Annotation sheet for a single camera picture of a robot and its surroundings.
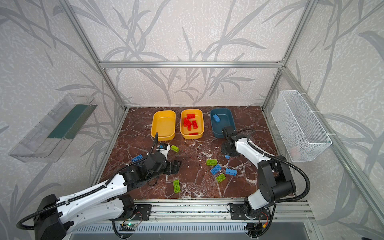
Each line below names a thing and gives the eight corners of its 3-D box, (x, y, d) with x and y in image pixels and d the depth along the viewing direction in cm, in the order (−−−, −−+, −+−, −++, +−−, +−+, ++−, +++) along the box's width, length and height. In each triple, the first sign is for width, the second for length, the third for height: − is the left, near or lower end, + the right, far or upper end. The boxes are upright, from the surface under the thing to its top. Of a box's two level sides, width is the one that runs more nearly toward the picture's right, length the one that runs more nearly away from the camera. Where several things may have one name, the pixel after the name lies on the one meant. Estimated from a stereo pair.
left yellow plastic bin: (148, 141, 103) (145, 136, 98) (155, 116, 118) (153, 110, 113) (175, 141, 103) (173, 136, 98) (178, 116, 118) (177, 110, 113)
